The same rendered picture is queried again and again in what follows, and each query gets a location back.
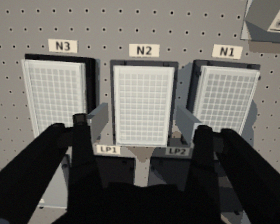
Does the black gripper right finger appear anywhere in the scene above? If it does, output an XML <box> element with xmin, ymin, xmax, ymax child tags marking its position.
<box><xmin>175</xmin><ymin>105</ymin><xmax>280</xmax><ymax>224</ymax></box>

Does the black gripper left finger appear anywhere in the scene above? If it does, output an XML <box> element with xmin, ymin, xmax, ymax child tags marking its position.
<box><xmin>0</xmin><ymin>103</ymin><xmax>113</xmax><ymax>224</ymax></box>

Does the grey button panel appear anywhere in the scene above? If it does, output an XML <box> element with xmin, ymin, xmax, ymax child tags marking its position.
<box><xmin>240</xmin><ymin>0</ymin><xmax>280</xmax><ymax>42</ymax></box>

